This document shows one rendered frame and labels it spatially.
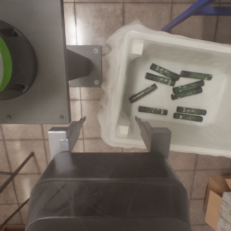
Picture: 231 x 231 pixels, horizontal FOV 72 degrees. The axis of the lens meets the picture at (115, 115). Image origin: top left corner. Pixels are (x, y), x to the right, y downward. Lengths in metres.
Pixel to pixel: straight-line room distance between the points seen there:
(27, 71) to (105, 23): 1.00
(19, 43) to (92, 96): 0.98
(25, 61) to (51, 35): 0.07
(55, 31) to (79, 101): 0.98
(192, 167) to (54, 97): 1.49
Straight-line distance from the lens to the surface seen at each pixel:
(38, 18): 0.37
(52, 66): 0.36
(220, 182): 1.79
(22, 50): 0.35
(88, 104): 1.30
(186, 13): 0.96
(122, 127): 0.63
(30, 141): 1.55
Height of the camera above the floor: 1.26
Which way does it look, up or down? 74 degrees down
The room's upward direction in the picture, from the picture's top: 175 degrees clockwise
